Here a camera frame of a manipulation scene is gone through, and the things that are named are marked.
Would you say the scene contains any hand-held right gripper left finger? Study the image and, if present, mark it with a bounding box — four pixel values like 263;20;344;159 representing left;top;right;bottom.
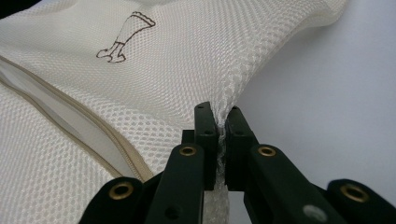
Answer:
144;101;218;224

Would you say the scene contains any white table mat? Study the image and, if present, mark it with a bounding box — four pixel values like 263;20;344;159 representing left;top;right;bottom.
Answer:
228;0;396;224

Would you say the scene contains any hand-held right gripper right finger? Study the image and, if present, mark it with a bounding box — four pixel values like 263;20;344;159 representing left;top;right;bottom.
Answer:
224;105;349;224

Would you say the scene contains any cream mesh laundry bag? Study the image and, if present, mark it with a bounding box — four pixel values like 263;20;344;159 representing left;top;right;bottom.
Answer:
0;0;348;224

